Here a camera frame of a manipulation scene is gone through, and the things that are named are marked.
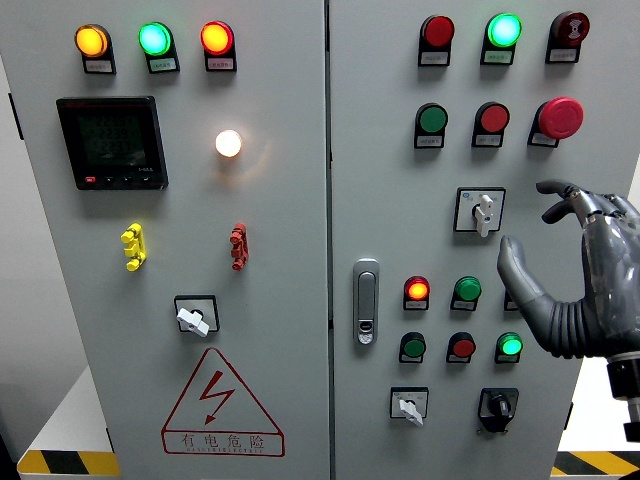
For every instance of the small label plate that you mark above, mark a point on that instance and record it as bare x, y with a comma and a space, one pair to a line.
488, 140
463, 305
163, 64
563, 56
505, 358
497, 57
221, 64
544, 139
411, 358
510, 305
416, 305
458, 358
99, 66
430, 141
434, 59

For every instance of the black lamp holder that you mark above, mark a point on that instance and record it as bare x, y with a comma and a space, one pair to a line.
509, 304

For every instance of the small green lit lamp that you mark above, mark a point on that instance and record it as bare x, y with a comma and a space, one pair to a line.
510, 345

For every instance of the small dark green lamp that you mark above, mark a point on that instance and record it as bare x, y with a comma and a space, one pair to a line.
468, 289

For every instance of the black door hinge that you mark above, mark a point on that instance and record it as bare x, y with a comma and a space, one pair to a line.
15, 117
569, 415
109, 440

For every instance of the small red push button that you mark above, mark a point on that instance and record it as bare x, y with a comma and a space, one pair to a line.
463, 347

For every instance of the large red stop button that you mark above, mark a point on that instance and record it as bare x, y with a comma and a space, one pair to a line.
560, 117

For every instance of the black yellow striped tape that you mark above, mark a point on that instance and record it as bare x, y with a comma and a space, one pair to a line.
66, 463
600, 463

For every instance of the small red lit lamp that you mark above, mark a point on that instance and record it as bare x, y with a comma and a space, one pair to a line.
417, 289

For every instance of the large red push button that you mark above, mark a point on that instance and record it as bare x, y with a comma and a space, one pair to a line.
494, 117

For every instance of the small green push button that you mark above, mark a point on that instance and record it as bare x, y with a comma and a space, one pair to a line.
414, 347

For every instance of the large green push button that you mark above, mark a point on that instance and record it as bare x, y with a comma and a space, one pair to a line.
432, 118

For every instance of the silver door lock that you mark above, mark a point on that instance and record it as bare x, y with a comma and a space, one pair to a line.
366, 300

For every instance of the dark red buzzer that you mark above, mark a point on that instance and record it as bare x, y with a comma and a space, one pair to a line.
573, 26

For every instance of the large green lit lamp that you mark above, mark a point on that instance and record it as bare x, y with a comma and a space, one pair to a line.
504, 30
155, 38

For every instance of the large red unlit lamp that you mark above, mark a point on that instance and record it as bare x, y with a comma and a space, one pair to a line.
438, 31

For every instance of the white lit lamp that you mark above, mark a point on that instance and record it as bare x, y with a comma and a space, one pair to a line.
228, 143

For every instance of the red warning triangle sign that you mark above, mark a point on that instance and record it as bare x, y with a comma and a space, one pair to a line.
223, 440

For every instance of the large orange-red lit lamp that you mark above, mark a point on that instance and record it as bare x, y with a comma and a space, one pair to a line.
217, 37

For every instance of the black display meter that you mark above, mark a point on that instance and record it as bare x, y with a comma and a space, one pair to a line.
113, 142

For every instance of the large yellow lit lamp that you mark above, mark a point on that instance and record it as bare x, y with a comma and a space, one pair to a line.
92, 41

